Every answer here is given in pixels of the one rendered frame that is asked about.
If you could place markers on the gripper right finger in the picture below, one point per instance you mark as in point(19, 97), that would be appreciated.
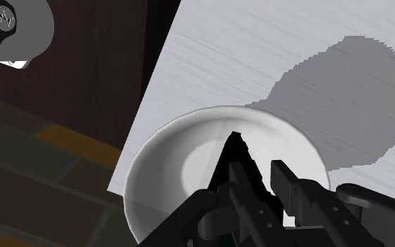
point(313, 205)

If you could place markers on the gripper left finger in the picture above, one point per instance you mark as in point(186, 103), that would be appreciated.
point(245, 205)

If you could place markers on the white bowl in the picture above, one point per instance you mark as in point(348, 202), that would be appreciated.
point(163, 164)

